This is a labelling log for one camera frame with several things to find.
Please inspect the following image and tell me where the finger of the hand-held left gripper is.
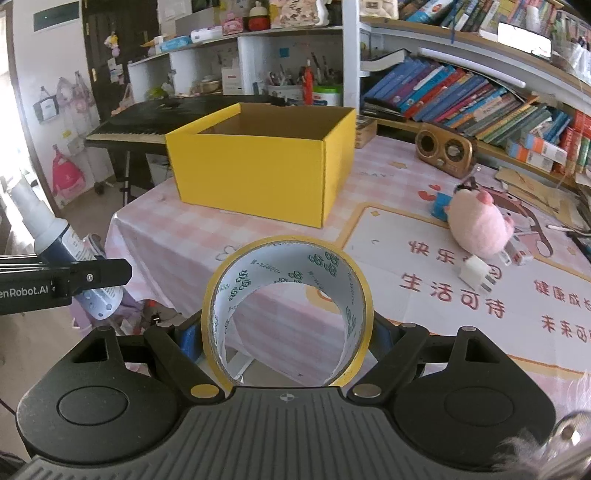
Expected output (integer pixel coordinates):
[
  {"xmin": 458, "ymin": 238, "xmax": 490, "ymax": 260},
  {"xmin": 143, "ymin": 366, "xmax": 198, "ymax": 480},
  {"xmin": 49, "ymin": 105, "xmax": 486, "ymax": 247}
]
[{"xmin": 0, "ymin": 254, "xmax": 134, "ymax": 305}]

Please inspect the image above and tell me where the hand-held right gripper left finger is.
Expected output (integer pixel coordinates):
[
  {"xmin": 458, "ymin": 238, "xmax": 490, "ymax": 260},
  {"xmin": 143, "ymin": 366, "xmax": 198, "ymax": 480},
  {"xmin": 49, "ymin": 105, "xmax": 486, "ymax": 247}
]
[{"xmin": 69, "ymin": 318, "xmax": 222, "ymax": 403}]

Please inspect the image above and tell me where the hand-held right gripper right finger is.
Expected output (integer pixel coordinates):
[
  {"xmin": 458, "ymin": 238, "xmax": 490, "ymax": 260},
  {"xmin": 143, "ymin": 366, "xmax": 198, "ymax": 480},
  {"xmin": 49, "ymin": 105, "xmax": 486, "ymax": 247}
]
[{"xmin": 346, "ymin": 314, "xmax": 509, "ymax": 403}]

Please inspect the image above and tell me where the white spray bottle blue label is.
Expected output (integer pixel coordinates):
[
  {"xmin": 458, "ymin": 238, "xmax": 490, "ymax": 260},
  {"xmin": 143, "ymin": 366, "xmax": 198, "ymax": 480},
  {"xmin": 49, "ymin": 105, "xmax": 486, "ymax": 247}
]
[{"xmin": 8, "ymin": 173, "xmax": 124, "ymax": 320}]

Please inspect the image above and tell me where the yellow tape roll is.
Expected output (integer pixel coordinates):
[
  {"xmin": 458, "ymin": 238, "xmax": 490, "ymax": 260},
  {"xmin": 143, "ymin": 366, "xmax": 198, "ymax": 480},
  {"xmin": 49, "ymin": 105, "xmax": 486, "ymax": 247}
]
[{"xmin": 200, "ymin": 234, "xmax": 376, "ymax": 387}]

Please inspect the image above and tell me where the white charger plug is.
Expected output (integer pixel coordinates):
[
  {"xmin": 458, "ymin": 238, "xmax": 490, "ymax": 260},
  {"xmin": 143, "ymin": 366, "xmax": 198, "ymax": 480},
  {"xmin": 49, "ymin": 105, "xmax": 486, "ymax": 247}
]
[{"xmin": 458, "ymin": 256, "xmax": 497, "ymax": 292}]

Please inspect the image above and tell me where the small blue box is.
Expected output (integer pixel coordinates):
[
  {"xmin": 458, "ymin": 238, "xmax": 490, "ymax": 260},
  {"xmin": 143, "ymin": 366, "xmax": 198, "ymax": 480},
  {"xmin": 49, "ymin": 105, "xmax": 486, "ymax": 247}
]
[{"xmin": 431, "ymin": 191, "xmax": 455, "ymax": 222}]

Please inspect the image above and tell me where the pink pig plush toy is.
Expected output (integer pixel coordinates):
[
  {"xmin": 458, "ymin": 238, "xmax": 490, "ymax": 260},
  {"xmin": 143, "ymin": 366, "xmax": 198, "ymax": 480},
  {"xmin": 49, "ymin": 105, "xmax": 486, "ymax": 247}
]
[{"xmin": 443, "ymin": 188, "xmax": 516, "ymax": 257}]

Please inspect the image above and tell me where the small white packet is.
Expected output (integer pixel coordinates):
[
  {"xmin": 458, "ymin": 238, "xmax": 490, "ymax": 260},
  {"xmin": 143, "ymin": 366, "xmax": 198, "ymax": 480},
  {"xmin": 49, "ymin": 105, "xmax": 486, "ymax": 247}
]
[{"xmin": 501, "ymin": 235, "xmax": 536, "ymax": 267}]

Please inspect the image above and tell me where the yellow cardboard box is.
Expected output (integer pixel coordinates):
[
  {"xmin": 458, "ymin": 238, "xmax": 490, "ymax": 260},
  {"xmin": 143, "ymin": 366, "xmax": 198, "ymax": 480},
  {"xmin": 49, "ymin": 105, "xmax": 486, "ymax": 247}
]
[{"xmin": 165, "ymin": 102, "xmax": 357, "ymax": 229}]

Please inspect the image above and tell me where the black keyboard stand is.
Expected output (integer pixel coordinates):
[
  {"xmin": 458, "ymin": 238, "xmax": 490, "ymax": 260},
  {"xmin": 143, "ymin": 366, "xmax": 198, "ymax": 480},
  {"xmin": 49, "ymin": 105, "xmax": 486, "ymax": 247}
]
[{"xmin": 93, "ymin": 147, "xmax": 140, "ymax": 207}]

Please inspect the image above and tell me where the pink backpack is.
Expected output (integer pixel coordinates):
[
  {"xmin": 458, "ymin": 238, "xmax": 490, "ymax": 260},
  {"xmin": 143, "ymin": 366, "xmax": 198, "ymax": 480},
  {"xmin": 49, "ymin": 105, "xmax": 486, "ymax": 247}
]
[{"xmin": 51, "ymin": 145, "xmax": 86, "ymax": 202}]

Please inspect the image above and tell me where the black electric keyboard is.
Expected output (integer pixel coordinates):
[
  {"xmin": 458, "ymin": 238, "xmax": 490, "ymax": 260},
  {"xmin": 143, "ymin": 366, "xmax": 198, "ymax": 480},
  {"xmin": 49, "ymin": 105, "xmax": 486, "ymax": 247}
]
[{"xmin": 84, "ymin": 95, "xmax": 287, "ymax": 148}]

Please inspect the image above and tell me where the white tote bag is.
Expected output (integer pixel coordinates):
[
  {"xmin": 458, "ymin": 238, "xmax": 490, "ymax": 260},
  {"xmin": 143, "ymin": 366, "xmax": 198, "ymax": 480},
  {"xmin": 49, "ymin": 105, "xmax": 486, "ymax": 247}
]
[{"xmin": 33, "ymin": 90, "xmax": 60, "ymax": 125}]

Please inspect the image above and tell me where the pink checked tote bag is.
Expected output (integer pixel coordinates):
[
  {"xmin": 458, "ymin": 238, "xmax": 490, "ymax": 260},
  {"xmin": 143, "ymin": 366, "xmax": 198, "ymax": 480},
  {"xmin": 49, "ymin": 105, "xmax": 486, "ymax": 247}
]
[{"xmin": 58, "ymin": 73, "xmax": 96, "ymax": 117}]

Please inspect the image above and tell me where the black door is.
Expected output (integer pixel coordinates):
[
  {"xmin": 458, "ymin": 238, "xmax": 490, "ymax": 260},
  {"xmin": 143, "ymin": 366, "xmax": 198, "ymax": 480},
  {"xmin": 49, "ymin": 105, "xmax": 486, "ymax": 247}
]
[{"xmin": 82, "ymin": 0, "xmax": 160, "ymax": 126}]

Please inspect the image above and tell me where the brown retro radio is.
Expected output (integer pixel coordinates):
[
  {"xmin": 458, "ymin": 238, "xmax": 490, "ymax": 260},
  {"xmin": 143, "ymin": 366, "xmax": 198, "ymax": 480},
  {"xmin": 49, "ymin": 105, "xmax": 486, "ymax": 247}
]
[{"xmin": 414, "ymin": 124, "xmax": 476, "ymax": 179}]

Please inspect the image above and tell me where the wooden chess box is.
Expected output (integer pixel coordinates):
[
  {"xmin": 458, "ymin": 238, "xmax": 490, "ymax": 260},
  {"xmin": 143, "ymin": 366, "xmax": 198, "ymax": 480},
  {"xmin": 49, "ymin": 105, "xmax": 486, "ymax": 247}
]
[{"xmin": 355, "ymin": 115, "xmax": 378, "ymax": 149}]

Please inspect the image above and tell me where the black stapler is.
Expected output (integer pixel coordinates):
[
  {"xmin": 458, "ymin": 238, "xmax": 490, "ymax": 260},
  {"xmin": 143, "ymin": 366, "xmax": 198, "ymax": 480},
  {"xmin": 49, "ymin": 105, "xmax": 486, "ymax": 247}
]
[{"xmin": 360, "ymin": 102, "xmax": 407, "ymax": 123}]

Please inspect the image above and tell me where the orange white carton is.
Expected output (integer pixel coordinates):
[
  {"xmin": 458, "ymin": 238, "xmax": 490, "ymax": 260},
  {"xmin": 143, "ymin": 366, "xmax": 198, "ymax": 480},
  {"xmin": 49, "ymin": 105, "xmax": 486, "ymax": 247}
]
[
  {"xmin": 505, "ymin": 141, "xmax": 555, "ymax": 173},
  {"xmin": 519, "ymin": 134, "xmax": 570, "ymax": 163}
]

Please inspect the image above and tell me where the white carton red label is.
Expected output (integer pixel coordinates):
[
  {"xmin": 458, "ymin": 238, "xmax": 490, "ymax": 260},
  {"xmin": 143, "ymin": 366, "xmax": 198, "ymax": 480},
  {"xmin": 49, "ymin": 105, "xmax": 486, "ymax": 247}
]
[{"xmin": 221, "ymin": 67, "xmax": 246, "ymax": 96}]

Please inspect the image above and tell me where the blue tissue pack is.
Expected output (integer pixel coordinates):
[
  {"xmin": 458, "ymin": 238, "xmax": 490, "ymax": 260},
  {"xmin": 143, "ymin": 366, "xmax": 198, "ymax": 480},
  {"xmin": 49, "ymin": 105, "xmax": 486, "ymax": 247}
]
[{"xmin": 159, "ymin": 36, "xmax": 193, "ymax": 53}]

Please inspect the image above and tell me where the green lid wipes canister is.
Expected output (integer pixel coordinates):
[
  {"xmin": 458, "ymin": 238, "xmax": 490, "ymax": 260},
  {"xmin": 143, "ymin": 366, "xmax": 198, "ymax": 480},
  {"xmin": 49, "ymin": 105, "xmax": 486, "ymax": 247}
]
[{"xmin": 311, "ymin": 83, "xmax": 344, "ymax": 107}]

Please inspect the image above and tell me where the row of leaning colourful books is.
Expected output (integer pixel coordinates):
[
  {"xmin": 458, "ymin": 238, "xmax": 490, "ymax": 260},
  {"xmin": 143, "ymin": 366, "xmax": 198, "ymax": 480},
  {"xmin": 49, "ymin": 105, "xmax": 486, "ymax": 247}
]
[{"xmin": 360, "ymin": 55, "xmax": 591, "ymax": 168}]

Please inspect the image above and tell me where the white pen holder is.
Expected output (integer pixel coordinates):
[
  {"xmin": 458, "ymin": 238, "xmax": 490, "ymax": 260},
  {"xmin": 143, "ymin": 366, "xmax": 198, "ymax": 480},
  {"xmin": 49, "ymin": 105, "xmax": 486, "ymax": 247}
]
[{"xmin": 268, "ymin": 84, "xmax": 304, "ymax": 103}]

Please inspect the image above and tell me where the white tissue pack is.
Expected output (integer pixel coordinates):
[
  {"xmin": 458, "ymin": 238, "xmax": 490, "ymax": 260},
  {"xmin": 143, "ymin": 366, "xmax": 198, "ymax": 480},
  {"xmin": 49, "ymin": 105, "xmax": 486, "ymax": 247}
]
[{"xmin": 190, "ymin": 25, "xmax": 223, "ymax": 45}]

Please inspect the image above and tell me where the bunch of pens and brushes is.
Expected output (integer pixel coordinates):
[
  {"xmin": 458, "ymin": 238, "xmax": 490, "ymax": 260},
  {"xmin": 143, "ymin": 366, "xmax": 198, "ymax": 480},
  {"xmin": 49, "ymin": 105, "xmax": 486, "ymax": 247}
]
[{"xmin": 267, "ymin": 53, "xmax": 342, "ymax": 89}]

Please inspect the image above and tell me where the white cubby shelf unit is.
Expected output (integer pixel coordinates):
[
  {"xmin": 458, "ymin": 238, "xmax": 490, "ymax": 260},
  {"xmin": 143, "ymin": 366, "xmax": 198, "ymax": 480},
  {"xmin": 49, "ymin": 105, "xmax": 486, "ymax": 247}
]
[{"xmin": 127, "ymin": 0, "xmax": 361, "ymax": 110}]

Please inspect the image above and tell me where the thick white paperback book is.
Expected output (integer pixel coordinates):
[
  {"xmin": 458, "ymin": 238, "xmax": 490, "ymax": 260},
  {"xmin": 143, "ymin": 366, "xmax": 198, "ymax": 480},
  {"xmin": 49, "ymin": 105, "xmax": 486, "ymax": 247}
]
[{"xmin": 360, "ymin": 48, "xmax": 413, "ymax": 73}]

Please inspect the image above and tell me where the pink cartoon box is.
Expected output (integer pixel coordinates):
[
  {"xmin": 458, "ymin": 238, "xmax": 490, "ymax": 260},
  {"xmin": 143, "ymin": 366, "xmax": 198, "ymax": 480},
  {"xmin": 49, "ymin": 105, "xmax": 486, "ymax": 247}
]
[{"xmin": 222, "ymin": 11, "xmax": 250, "ymax": 36}]

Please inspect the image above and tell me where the white light bar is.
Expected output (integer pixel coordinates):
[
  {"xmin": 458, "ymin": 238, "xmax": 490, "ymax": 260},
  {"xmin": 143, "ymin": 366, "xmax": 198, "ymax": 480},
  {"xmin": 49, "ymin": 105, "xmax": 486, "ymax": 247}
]
[{"xmin": 418, "ymin": 47, "xmax": 527, "ymax": 88}]

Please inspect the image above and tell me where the red round doll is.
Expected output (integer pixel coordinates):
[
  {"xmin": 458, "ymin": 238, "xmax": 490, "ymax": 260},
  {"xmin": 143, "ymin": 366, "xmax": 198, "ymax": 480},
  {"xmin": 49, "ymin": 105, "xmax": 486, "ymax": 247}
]
[{"xmin": 245, "ymin": 2, "xmax": 271, "ymax": 32}]

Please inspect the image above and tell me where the long wooden book shelf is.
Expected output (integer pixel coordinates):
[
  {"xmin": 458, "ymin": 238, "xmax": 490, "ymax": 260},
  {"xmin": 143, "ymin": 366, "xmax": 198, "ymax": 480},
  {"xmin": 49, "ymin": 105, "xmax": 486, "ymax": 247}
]
[{"xmin": 359, "ymin": 16, "xmax": 591, "ymax": 191}]

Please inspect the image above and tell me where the floral white figure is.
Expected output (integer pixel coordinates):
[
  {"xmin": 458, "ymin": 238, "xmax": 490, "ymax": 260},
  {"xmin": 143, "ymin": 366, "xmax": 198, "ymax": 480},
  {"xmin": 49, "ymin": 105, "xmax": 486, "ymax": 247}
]
[{"xmin": 269, "ymin": 0, "xmax": 330, "ymax": 30}]

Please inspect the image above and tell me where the smartphone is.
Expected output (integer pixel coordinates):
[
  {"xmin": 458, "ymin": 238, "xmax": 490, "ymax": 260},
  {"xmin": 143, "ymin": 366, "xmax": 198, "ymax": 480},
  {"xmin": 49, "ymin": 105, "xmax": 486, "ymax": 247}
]
[{"xmin": 498, "ymin": 21, "xmax": 553, "ymax": 59}]

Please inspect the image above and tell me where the white quilted handbag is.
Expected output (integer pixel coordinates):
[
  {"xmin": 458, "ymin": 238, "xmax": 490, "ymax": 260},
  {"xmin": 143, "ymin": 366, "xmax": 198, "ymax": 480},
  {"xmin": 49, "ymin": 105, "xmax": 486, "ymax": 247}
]
[{"xmin": 360, "ymin": 0, "xmax": 399, "ymax": 20}]

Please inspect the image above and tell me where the row of upright shelf books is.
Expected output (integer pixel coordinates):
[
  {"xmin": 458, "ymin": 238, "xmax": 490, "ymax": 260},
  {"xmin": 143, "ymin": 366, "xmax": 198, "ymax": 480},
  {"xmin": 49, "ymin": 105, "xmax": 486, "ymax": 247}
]
[{"xmin": 397, "ymin": 0, "xmax": 591, "ymax": 52}]

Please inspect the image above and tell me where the green wall panel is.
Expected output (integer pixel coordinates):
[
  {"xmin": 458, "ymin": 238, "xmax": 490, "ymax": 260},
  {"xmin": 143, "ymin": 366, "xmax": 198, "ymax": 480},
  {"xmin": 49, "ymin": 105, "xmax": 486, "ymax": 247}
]
[{"xmin": 33, "ymin": 0, "xmax": 81, "ymax": 31}]

